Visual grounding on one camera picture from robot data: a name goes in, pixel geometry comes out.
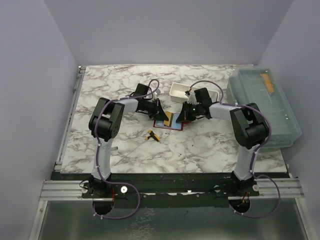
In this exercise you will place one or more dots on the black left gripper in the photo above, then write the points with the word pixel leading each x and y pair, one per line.
pixel 158 113

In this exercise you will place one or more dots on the yellow black T-handle hex key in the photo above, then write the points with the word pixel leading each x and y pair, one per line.
pixel 150 135

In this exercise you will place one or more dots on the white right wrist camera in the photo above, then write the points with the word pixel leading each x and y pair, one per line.
pixel 190 97

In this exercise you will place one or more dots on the clear plastic storage box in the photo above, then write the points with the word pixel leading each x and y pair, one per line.
pixel 245 85

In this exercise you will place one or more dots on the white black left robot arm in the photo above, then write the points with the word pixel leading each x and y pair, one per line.
pixel 106 119

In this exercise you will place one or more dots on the black aluminium mounting rail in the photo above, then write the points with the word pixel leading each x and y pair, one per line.
pixel 168 190

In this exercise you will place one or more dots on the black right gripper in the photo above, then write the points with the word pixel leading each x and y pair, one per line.
pixel 184 114

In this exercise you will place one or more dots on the red card holder wallet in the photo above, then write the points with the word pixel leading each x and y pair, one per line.
pixel 174 125

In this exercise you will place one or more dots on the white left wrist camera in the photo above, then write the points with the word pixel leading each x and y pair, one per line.
pixel 156 93

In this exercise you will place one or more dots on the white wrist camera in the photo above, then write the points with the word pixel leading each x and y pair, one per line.
pixel 156 93
pixel 190 97

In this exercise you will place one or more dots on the gold credit card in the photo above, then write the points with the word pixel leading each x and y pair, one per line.
pixel 168 122

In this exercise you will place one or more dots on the white rectangular plastic tray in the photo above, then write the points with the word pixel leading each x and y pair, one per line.
pixel 178 93

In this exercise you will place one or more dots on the orange tool in box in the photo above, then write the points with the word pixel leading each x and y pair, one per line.
pixel 267 83

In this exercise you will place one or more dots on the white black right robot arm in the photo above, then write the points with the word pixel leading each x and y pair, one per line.
pixel 250 127

